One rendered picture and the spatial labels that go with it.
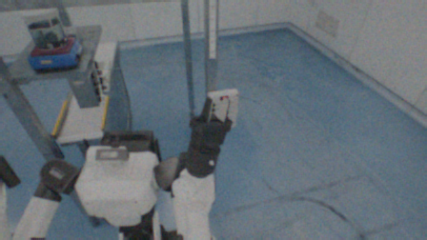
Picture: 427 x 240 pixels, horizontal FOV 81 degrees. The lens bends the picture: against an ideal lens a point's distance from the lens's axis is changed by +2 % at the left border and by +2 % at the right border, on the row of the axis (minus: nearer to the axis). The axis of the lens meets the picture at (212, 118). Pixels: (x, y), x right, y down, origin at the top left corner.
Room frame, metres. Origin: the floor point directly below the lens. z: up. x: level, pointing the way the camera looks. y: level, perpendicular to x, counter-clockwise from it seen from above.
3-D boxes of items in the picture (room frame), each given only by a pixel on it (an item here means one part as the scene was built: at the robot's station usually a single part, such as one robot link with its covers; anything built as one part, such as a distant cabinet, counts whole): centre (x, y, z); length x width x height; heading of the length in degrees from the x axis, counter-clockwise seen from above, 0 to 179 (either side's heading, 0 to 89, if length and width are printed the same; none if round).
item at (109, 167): (0.54, 0.35, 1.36); 0.10 x 0.07 x 0.09; 91
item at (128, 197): (0.61, 0.35, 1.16); 0.34 x 0.30 x 0.36; 91
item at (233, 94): (1.14, -0.06, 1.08); 0.17 x 0.06 x 0.26; 102
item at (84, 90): (1.18, 0.70, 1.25); 0.22 x 0.11 x 0.20; 12
